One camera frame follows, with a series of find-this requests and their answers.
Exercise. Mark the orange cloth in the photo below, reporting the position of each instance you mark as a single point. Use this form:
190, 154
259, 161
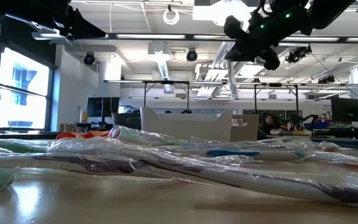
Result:
82, 135

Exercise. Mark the purple toothbrush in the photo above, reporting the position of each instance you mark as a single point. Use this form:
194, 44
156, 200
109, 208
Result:
334, 146
259, 183
104, 163

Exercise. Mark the orange toothbrush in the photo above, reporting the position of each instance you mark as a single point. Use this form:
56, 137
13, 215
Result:
346, 160

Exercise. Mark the slate grey plastic bin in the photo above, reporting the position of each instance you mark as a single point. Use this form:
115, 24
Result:
126, 122

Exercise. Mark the blue toothbrush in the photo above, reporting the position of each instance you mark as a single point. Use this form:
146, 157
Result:
228, 143
232, 153
233, 81

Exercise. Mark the blue background crate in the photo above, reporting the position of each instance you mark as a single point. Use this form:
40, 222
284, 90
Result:
317, 125

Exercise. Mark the black ceiling-mounted camera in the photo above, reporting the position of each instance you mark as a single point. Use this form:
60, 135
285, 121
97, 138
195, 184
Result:
191, 56
297, 55
89, 59

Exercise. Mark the person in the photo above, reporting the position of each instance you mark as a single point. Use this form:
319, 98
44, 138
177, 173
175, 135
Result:
269, 121

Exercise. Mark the black background robot arm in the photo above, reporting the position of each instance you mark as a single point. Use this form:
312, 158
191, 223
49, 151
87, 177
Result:
306, 118

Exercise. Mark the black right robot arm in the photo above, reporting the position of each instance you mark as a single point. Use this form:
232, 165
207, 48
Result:
328, 12

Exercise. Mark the black computer monitor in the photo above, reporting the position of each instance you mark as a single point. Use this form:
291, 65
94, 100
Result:
348, 110
98, 107

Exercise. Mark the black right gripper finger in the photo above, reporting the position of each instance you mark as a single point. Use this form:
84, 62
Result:
241, 53
271, 59

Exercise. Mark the white plastic bin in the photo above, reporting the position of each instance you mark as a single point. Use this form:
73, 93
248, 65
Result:
185, 124

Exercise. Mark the yellow bottle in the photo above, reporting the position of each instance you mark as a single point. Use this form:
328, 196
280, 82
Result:
84, 116

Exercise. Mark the black overhead light beam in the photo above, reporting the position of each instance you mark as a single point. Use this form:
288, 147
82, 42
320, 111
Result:
151, 36

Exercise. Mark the black workstation frame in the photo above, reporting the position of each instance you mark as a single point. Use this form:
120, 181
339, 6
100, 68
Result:
275, 84
166, 82

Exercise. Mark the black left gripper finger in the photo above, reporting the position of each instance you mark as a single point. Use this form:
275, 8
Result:
79, 26

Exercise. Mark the translucent clear plastic bin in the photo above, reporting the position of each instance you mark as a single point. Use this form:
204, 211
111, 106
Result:
253, 129

